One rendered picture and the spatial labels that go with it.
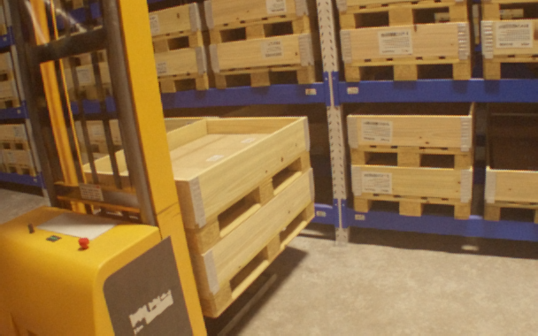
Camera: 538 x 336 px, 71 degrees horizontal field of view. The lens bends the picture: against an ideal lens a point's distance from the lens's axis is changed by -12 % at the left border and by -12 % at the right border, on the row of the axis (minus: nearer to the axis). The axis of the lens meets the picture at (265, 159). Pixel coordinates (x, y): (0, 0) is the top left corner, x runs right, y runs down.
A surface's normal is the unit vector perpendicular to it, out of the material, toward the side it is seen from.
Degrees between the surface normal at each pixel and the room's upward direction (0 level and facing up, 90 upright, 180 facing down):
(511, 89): 90
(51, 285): 74
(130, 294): 90
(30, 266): 68
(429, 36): 90
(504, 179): 90
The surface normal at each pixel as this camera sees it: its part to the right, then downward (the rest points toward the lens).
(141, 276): 0.88, 0.04
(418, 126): -0.48, 0.29
